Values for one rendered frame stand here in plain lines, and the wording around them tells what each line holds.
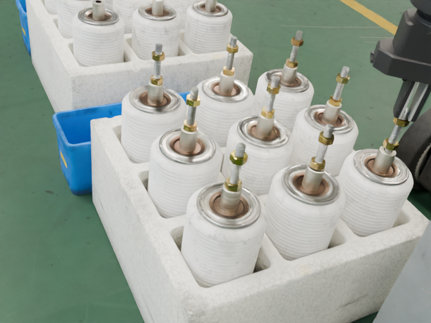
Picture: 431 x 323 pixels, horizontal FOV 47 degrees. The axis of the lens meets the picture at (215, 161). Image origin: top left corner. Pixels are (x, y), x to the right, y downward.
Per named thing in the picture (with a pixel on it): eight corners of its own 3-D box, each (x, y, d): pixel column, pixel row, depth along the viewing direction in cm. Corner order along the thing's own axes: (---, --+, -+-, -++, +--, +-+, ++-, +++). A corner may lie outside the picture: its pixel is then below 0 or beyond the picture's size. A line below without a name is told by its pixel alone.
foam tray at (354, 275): (271, 161, 108) (290, 88, 97) (394, 305, 82) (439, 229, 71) (92, 200, 91) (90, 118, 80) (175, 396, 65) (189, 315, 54)
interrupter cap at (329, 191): (308, 215, 59) (310, 211, 59) (268, 177, 64) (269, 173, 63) (351, 195, 63) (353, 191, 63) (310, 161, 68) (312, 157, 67)
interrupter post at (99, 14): (102, 15, 95) (102, -1, 93) (106, 20, 94) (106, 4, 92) (90, 16, 94) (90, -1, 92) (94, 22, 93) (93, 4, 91)
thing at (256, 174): (282, 227, 83) (310, 140, 71) (240, 252, 77) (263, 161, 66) (243, 194, 88) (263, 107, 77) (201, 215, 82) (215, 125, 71)
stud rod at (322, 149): (317, 179, 62) (334, 129, 57) (309, 177, 62) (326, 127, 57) (317, 173, 63) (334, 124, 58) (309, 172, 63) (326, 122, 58)
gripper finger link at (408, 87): (399, 109, 64) (417, 65, 61) (400, 122, 62) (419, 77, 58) (386, 106, 65) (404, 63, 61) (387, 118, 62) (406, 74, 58)
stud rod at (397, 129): (381, 156, 67) (401, 109, 62) (382, 152, 68) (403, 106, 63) (388, 159, 67) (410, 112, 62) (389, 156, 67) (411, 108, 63)
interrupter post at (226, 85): (227, 86, 81) (230, 68, 78) (235, 94, 79) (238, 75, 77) (214, 89, 79) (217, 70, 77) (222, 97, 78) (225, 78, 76)
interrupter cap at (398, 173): (401, 195, 65) (404, 191, 64) (346, 172, 67) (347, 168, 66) (412, 165, 70) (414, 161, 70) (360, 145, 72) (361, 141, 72)
